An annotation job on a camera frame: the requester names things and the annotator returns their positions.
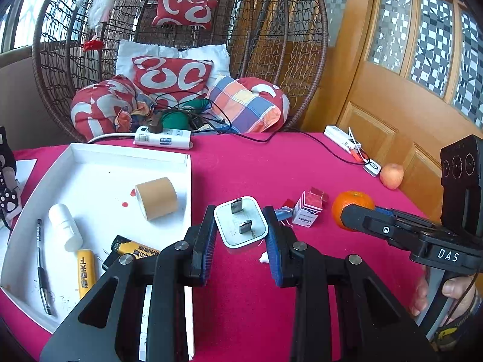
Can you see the brown plug adapter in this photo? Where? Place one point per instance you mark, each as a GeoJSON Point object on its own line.
{"type": "Point", "coordinates": [155, 126]}

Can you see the white power strip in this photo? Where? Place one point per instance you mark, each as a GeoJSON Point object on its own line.
{"type": "Point", "coordinates": [169, 138]}

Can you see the orange mandarin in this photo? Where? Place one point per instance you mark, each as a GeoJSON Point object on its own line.
{"type": "Point", "coordinates": [345, 199]}

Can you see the brown tape roll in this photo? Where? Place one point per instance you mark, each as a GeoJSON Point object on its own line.
{"type": "Point", "coordinates": [156, 198]}

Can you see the wooden door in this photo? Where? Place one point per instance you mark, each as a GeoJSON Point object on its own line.
{"type": "Point", "coordinates": [406, 77]}

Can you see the red white round cushion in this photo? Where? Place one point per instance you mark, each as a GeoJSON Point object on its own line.
{"type": "Point", "coordinates": [111, 106]}

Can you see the red hanging ornament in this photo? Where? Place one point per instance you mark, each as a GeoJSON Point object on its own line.
{"type": "Point", "coordinates": [93, 45]}

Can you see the white charger plug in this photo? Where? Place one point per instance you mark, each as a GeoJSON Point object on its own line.
{"type": "Point", "coordinates": [241, 224]}

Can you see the black pen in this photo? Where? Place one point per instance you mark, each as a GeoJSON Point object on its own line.
{"type": "Point", "coordinates": [42, 273]}

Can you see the wicker hanging chair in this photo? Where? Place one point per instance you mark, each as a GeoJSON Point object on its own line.
{"type": "Point", "coordinates": [284, 42]}

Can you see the red white square cushion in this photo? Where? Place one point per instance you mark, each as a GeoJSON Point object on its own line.
{"type": "Point", "coordinates": [173, 79]}

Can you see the blue binder clip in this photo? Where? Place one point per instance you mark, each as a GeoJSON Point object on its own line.
{"type": "Point", "coordinates": [284, 213]}

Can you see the red white hanging pillow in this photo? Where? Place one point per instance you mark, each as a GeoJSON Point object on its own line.
{"type": "Point", "coordinates": [198, 13]}

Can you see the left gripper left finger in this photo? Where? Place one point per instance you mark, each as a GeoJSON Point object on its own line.
{"type": "Point", "coordinates": [106, 323]}

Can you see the green cloth item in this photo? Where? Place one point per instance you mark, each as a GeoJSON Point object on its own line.
{"type": "Point", "coordinates": [186, 115]}

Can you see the white paper sheet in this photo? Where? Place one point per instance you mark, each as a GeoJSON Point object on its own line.
{"type": "Point", "coordinates": [24, 168]}

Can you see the person's right hand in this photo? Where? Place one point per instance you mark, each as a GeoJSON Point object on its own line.
{"type": "Point", "coordinates": [467, 307]}

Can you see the white cardboard tray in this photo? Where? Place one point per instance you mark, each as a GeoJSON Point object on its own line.
{"type": "Point", "coordinates": [96, 183]}

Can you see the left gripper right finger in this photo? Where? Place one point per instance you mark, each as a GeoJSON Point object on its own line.
{"type": "Point", "coordinates": [341, 298]}

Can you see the plaid cushion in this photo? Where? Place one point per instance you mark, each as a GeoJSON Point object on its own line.
{"type": "Point", "coordinates": [248, 104]}

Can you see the yellow lighter right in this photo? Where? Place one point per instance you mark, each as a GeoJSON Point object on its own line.
{"type": "Point", "coordinates": [122, 245]}

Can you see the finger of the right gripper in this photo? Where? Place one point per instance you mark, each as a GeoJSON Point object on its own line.
{"type": "Point", "coordinates": [408, 218]}
{"type": "Point", "coordinates": [380, 225]}

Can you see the white box on table edge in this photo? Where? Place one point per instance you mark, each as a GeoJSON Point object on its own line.
{"type": "Point", "coordinates": [344, 140]}

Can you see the peach apple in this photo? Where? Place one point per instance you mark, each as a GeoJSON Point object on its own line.
{"type": "Point", "coordinates": [391, 176]}

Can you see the white plastic bottle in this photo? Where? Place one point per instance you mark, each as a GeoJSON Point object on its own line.
{"type": "Point", "coordinates": [65, 228]}

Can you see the small white device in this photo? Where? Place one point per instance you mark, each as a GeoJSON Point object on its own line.
{"type": "Point", "coordinates": [372, 167]}

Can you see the red white small box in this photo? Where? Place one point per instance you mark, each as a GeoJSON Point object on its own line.
{"type": "Point", "coordinates": [308, 207]}

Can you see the magenta tablecloth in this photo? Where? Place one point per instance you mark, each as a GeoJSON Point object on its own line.
{"type": "Point", "coordinates": [241, 315]}

